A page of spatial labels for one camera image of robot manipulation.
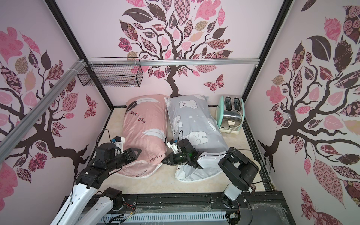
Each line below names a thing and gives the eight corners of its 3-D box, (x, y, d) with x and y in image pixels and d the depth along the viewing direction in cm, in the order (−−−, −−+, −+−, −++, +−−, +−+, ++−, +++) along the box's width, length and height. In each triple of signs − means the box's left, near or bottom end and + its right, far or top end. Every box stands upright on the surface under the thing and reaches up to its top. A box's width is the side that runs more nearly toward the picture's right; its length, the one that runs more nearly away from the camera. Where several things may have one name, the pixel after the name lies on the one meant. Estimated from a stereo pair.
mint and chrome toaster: (215, 133, 105) (220, 117, 90) (216, 111, 120) (221, 94, 105) (237, 136, 103) (246, 120, 88) (236, 113, 118) (243, 96, 103)
